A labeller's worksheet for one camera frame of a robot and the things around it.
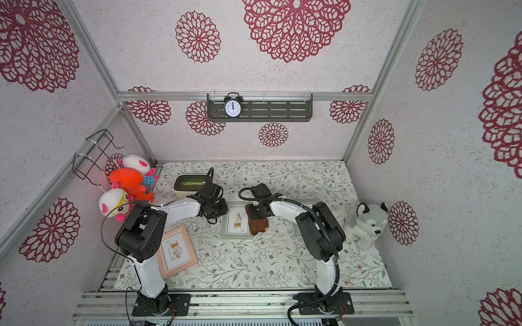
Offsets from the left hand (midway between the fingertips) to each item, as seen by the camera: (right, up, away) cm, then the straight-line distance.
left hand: (228, 212), depth 99 cm
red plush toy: (-41, +15, -11) cm, 45 cm away
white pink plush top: (-42, +24, -4) cm, 49 cm away
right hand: (+11, 0, -3) cm, 11 cm away
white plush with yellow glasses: (-41, +7, -19) cm, 46 cm away
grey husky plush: (+56, -1, -23) cm, 61 cm away
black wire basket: (-51, +21, -22) cm, 60 cm away
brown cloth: (+13, -5, -8) cm, 16 cm away
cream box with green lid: (-21, +13, +5) cm, 26 cm away
